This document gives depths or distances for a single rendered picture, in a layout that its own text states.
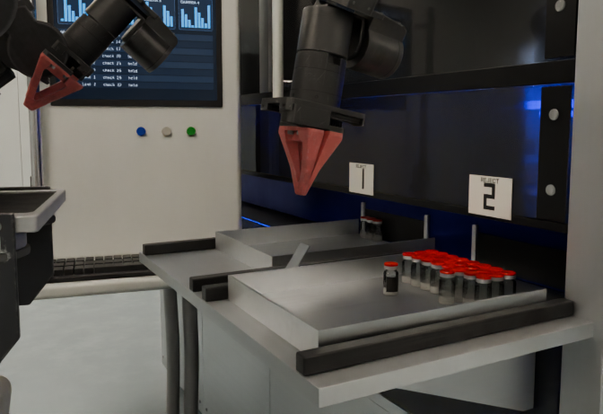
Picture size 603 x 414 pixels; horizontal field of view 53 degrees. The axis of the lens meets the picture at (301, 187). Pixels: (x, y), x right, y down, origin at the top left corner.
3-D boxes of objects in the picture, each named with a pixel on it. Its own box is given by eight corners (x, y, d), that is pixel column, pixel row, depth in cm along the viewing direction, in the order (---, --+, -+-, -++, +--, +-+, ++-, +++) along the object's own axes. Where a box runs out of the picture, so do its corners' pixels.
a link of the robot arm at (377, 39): (321, -62, 66) (368, -48, 60) (392, -28, 73) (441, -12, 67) (282, 41, 70) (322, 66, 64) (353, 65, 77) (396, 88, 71)
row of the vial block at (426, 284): (409, 279, 95) (410, 251, 95) (494, 310, 80) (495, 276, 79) (398, 281, 94) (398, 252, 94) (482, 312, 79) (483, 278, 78)
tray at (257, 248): (357, 233, 136) (357, 218, 136) (434, 256, 113) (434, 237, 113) (215, 249, 120) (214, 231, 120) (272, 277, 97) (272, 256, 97)
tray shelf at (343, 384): (345, 239, 141) (345, 231, 141) (632, 327, 80) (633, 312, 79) (139, 261, 118) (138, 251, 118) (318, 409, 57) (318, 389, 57)
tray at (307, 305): (418, 271, 101) (418, 251, 101) (545, 314, 78) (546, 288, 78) (228, 299, 85) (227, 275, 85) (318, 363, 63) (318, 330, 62)
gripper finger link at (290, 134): (352, 203, 67) (365, 119, 66) (298, 196, 63) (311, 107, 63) (318, 196, 72) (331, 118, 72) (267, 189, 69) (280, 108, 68)
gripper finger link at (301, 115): (335, 200, 65) (347, 115, 65) (277, 193, 62) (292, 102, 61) (302, 194, 71) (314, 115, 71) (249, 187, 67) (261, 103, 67)
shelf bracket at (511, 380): (517, 400, 87) (519, 312, 86) (533, 408, 85) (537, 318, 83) (313, 462, 71) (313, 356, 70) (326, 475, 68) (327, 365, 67)
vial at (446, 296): (447, 300, 84) (448, 268, 84) (458, 303, 82) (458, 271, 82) (434, 302, 83) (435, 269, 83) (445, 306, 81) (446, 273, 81)
